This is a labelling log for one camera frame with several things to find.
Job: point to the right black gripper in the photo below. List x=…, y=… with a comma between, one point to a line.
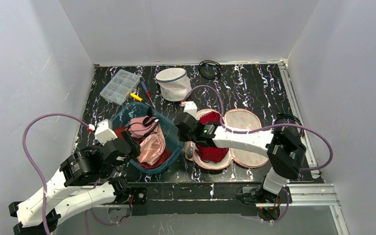
x=181, y=122

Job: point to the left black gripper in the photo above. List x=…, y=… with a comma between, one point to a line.
x=127, y=139

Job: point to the teal plastic bin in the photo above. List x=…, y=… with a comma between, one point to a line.
x=139, y=109

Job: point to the dark red bra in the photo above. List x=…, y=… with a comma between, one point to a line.
x=207, y=150

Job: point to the white mesh laundry basket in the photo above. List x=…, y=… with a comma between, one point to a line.
x=174, y=84

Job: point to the strawberry print mesh laundry bag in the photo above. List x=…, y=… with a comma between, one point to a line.
x=248, y=150

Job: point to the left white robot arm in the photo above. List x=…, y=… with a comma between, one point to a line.
x=82, y=182

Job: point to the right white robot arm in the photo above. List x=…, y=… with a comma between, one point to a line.
x=284, y=150

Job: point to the pink clothes in bin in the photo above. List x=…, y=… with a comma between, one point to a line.
x=147, y=132

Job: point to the clear plastic screw organizer box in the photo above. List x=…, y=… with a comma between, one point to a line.
x=120, y=86

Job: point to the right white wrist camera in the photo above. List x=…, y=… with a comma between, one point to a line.
x=189, y=107

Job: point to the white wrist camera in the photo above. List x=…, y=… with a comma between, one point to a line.
x=189, y=107
x=104, y=132

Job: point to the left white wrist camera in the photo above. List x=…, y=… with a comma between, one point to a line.
x=104, y=132

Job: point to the yellow handled screwdriver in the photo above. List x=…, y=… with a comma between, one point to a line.
x=136, y=97

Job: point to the blue red handled screwdriver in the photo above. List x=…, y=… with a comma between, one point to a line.
x=146, y=90

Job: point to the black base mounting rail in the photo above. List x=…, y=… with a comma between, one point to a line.
x=202, y=198

